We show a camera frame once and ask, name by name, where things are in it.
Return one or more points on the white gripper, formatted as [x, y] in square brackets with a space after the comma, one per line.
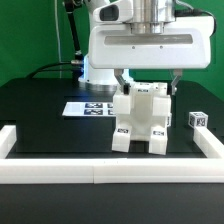
[184, 44]

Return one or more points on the white U-shaped border fence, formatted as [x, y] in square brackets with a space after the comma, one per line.
[96, 171]

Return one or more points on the white chair seat part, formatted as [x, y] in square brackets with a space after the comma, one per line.
[141, 113]

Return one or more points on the white sheet with tags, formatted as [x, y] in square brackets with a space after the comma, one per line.
[88, 109]

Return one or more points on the white chair backrest part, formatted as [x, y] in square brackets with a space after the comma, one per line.
[161, 104]

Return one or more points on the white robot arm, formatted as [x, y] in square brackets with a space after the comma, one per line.
[144, 16]

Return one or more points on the white tagged cube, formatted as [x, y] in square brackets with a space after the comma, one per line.
[197, 119]

